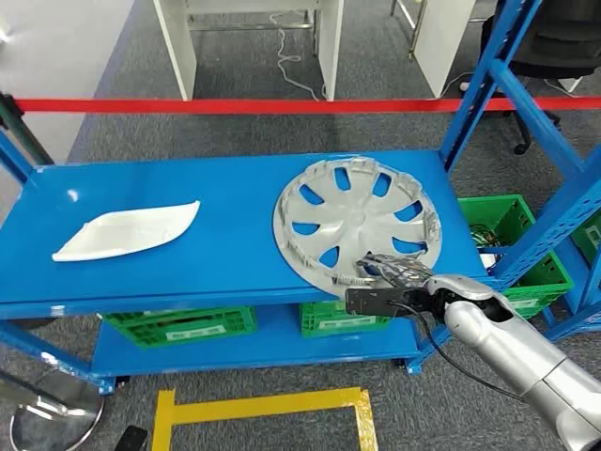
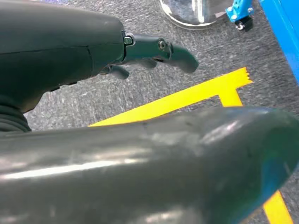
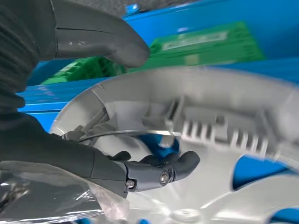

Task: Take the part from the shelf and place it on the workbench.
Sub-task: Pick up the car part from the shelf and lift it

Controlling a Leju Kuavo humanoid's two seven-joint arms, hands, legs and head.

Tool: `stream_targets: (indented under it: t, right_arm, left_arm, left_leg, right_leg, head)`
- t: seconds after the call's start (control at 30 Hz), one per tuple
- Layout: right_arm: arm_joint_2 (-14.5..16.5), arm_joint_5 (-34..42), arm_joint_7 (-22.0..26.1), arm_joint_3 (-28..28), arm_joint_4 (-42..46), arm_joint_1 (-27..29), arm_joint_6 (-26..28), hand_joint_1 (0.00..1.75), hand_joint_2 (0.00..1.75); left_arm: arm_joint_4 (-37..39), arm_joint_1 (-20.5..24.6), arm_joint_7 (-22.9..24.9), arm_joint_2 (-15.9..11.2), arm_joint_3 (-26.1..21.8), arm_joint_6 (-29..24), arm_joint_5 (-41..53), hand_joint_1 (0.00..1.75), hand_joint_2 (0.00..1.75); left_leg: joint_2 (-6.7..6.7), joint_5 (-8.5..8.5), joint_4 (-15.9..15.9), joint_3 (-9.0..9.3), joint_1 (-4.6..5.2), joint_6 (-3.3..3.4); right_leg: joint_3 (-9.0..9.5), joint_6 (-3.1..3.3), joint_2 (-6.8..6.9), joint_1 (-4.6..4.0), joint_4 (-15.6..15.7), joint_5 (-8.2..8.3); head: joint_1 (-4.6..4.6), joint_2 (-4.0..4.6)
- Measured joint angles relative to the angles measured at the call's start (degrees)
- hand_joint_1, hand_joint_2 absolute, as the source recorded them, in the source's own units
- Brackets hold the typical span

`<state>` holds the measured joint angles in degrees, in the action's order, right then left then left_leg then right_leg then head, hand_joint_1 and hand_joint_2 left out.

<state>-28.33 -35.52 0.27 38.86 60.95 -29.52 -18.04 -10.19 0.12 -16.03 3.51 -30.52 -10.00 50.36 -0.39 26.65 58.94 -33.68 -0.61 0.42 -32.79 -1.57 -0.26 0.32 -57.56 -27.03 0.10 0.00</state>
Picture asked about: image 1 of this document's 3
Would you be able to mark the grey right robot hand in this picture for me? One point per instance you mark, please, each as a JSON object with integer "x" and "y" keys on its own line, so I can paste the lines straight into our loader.
{"x": 399, "y": 272}

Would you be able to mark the grey plastic wheel cover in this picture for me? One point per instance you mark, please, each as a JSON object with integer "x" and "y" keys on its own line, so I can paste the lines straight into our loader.
{"x": 357, "y": 218}

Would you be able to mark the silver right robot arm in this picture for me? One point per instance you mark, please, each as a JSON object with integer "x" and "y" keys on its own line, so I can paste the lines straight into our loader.
{"x": 507, "y": 342}

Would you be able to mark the white plastic trim part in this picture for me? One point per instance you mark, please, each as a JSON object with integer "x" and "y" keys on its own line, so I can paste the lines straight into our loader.
{"x": 127, "y": 231}

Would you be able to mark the clear plastic hand cover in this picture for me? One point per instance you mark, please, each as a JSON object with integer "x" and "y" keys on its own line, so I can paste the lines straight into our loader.
{"x": 403, "y": 271}

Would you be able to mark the white desk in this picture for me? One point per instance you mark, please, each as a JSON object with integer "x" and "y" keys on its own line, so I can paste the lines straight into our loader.
{"x": 441, "y": 43}
{"x": 178, "y": 50}

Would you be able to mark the blue metal storage rack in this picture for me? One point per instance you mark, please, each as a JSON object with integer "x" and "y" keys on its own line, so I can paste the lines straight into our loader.
{"x": 578, "y": 311}
{"x": 211, "y": 205}

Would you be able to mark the red barrier belt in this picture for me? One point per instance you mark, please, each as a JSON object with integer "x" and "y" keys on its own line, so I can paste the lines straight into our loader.
{"x": 234, "y": 106}

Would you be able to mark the black office chair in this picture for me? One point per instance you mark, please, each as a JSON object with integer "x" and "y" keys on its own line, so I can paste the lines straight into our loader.
{"x": 559, "y": 37}

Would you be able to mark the chrome barrier stanchion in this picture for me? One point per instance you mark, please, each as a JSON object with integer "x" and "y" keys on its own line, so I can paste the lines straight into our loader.
{"x": 61, "y": 417}
{"x": 26, "y": 134}

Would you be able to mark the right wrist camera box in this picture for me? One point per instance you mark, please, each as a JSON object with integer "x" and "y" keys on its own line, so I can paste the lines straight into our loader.
{"x": 371, "y": 302}

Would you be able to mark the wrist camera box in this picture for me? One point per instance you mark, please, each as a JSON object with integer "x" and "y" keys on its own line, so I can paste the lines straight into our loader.
{"x": 131, "y": 439}
{"x": 371, "y": 302}

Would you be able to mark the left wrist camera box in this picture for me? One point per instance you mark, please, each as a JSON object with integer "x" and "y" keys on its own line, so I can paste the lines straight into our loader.
{"x": 131, "y": 439}

